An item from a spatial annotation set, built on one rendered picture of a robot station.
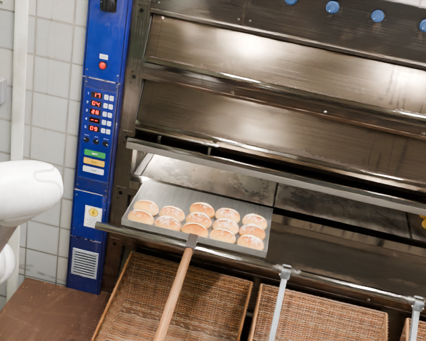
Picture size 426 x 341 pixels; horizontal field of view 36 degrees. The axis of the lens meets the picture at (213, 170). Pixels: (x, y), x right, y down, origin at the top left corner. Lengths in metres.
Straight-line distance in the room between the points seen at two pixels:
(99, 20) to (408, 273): 1.60
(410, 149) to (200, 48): 0.89
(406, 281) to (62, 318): 1.46
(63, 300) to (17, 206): 1.45
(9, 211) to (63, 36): 1.15
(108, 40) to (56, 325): 1.21
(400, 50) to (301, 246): 0.90
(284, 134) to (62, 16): 0.96
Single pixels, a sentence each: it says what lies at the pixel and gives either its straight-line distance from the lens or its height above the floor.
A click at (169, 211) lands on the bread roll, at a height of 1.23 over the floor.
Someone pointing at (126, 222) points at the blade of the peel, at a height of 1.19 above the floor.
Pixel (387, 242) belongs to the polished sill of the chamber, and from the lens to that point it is 2.76.
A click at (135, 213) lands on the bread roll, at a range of 2.44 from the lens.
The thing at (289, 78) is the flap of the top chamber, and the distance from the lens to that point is 2.46.
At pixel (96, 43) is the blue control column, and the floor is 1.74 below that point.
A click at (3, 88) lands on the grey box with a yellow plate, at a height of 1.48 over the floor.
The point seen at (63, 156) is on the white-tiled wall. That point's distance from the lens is 2.82.
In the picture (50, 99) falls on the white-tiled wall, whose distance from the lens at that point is 2.74.
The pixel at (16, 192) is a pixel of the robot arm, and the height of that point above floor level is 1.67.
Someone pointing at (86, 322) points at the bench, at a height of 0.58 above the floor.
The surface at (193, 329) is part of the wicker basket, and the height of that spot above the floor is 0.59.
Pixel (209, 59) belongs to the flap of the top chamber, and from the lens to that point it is 2.48.
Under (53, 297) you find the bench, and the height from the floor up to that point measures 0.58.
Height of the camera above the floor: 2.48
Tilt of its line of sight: 26 degrees down
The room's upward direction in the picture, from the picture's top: 10 degrees clockwise
